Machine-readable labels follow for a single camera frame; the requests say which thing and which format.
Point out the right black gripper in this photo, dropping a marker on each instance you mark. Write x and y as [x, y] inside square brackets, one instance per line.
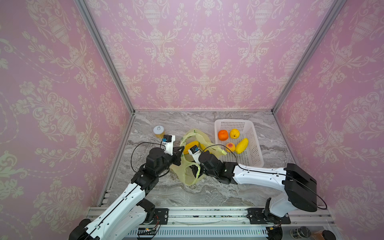
[197, 166]

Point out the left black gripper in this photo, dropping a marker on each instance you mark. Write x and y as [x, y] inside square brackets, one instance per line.
[177, 155]

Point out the yellow-green plastic bag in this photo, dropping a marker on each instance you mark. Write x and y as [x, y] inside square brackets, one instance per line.
[184, 171]

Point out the yellow banana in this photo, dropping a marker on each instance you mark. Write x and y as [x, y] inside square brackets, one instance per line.
[189, 146]

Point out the peach fruit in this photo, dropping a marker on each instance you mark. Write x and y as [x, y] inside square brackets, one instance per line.
[231, 147]

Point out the orange fruit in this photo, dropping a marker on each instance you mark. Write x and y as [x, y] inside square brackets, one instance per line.
[223, 135]

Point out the yellow lemon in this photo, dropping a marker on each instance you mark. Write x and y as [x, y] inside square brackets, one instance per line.
[234, 134]
[242, 146]

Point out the white plastic basket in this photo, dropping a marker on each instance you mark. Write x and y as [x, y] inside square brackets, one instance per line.
[252, 156]

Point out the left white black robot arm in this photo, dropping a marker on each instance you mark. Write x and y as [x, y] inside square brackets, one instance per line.
[131, 209]

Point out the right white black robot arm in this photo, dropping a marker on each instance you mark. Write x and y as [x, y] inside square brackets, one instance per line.
[298, 188]

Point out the glass jar metal lid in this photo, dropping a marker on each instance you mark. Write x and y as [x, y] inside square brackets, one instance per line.
[300, 233]

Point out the dark round lid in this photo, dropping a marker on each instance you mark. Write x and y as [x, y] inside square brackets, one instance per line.
[328, 235]

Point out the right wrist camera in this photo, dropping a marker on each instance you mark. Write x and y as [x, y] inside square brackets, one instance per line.
[195, 152]

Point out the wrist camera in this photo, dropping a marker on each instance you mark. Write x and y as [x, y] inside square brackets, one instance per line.
[168, 142]
[195, 152]

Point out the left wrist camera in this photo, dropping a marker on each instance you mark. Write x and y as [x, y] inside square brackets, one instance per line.
[168, 142]

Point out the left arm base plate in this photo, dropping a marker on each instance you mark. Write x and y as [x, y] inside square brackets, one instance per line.
[156, 216]

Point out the aluminium mounting rail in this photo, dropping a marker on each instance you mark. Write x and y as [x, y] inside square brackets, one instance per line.
[227, 223]

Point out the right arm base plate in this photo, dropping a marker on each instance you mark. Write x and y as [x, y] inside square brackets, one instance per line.
[261, 216]

